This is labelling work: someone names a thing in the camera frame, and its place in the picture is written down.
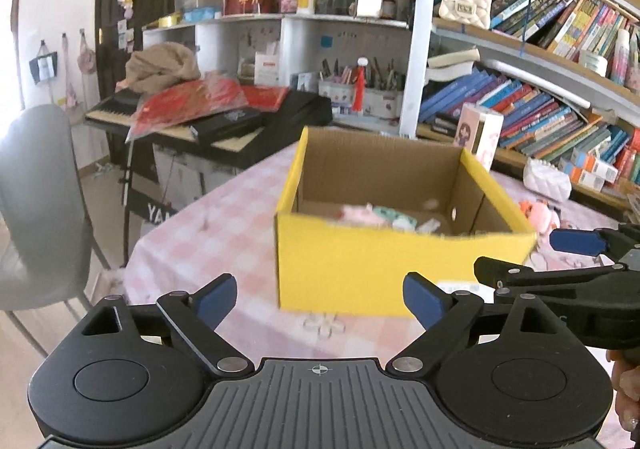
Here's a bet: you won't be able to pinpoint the yellow cardboard box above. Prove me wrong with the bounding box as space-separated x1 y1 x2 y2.
274 125 538 320

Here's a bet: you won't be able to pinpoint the white hanging bag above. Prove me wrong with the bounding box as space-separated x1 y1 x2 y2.
60 34 78 110

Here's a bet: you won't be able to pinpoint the red envelope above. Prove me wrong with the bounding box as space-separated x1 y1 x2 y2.
242 85 291 110

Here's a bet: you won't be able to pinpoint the pink hanging bag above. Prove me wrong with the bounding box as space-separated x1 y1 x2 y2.
77 31 97 74

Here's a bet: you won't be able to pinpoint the wooden bookshelf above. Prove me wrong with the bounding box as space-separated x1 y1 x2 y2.
399 0 640 210

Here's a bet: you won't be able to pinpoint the pink checked tablecloth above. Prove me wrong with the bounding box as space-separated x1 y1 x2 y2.
122 141 626 365

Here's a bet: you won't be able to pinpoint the white pen holder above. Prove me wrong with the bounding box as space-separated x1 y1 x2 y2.
318 80 356 102
362 88 405 118

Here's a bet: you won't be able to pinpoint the black keyboard stand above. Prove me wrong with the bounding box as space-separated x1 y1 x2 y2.
120 144 176 270

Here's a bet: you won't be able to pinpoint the row of colourful paperback books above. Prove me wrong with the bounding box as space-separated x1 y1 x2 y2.
490 0 640 74

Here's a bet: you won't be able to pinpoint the black flat box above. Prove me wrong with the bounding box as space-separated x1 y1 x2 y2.
190 106 266 147

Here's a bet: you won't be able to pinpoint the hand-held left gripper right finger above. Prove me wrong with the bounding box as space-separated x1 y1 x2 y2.
385 273 563 378

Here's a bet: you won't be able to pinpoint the white box red label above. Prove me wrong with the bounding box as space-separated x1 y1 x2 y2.
254 50 281 86

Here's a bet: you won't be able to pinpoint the orange pink toy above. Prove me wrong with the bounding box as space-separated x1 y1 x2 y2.
520 199 561 232

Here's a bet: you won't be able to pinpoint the dark hanging tote bag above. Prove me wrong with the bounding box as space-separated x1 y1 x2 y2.
29 41 61 84

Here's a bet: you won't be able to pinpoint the black keyboard piano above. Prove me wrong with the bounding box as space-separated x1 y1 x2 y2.
84 89 333 170

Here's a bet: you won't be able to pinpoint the red decorations in plastic bag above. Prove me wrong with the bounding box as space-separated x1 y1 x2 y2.
125 76 249 144

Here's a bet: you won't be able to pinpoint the beige crumpled cloth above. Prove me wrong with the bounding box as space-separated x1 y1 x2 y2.
124 42 202 94

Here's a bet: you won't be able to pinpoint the white quilted purse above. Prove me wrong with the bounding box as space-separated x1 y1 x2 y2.
523 158 572 202

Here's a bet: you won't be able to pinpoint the bunch of pens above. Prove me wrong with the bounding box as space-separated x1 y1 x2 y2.
320 58 405 90

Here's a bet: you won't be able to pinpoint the pastel bottle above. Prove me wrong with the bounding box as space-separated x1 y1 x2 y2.
611 29 632 87

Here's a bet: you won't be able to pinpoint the person's right hand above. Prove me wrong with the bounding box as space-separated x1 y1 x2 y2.
607 349 640 435

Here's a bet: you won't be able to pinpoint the long row of slanted books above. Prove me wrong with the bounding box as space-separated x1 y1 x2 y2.
419 66 640 184

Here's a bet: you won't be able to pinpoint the blue flat box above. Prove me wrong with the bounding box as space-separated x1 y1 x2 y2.
182 8 221 24

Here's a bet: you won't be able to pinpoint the grey chair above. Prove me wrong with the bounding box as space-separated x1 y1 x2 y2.
0 104 108 355

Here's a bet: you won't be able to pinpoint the red tassel ornament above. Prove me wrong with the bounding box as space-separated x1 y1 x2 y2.
351 58 370 112

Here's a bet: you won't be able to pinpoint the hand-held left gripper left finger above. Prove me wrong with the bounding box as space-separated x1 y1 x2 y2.
80 273 256 378

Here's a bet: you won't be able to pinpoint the white shelf unit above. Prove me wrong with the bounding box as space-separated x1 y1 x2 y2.
142 11 413 134

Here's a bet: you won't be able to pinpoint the pink cartoon box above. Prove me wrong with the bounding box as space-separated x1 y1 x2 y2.
452 103 504 172

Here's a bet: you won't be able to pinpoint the orange white small box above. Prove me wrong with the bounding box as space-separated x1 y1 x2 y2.
570 149 621 182
557 158 601 186

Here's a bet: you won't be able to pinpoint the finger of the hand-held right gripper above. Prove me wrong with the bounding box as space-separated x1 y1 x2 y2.
474 256 632 302
548 223 640 266

